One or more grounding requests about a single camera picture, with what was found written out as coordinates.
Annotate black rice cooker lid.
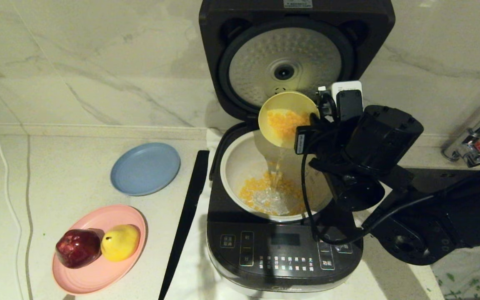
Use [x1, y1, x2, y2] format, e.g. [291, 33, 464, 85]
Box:
[199, 0, 396, 122]

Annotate yellow pear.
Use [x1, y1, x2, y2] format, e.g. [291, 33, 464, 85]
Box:
[100, 225, 141, 262]

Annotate white cable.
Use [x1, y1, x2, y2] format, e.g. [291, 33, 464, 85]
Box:
[0, 73, 27, 300]

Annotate long black flat strip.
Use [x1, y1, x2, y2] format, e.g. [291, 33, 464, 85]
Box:
[158, 150, 210, 300]

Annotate pink plate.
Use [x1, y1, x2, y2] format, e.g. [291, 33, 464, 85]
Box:
[52, 204, 148, 295]

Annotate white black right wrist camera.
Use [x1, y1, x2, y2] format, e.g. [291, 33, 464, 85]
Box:
[318, 80, 364, 122]

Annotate red apple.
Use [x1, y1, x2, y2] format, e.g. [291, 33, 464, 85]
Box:
[55, 229, 101, 269]

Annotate yellow corn kernels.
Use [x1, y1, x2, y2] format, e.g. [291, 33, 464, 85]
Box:
[239, 108, 308, 216]

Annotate yellow bowl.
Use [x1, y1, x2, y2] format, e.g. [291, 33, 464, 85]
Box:
[258, 91, 320, 149]

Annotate blue plate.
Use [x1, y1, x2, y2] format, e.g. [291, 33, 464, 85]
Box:
[110, 142, 181, 196]

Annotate black rice cooker base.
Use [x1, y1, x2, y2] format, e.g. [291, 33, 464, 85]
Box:
[206, 122, 364, 298]

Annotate smooth black arm cable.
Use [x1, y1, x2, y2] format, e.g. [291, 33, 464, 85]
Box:
[301, 142, 438, 245]

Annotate white inner pot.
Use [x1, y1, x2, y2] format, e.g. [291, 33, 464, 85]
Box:
[220, 129, 334, 222]

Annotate chrome faucet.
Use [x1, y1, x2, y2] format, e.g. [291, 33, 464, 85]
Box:
[440, 95, 480, 168]

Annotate white green patterned cloth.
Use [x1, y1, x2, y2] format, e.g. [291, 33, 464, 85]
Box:
[431, 245, 480, 300]

